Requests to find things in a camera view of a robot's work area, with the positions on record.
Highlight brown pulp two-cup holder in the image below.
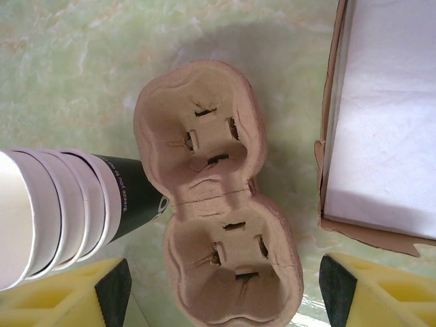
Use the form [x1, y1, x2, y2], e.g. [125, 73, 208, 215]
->
[133, 59, 305, 327]

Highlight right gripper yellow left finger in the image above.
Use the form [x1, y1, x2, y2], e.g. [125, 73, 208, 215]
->
[0, 258, 132, 327]

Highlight brown cardboard napkin box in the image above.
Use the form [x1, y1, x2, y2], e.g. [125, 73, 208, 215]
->
[313, 0, 436, 258]

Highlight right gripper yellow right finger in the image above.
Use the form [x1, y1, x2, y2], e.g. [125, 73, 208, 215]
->
[319, 252, 436, 327]

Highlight dark green paper cup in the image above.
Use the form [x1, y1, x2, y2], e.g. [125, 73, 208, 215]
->
[61, 148, 108, 262]
[87, 153, 172, 247]
[33, 148, 88, 274]

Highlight stack of paper cups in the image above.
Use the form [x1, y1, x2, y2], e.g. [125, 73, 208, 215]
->
[0, 146, 65, 292]

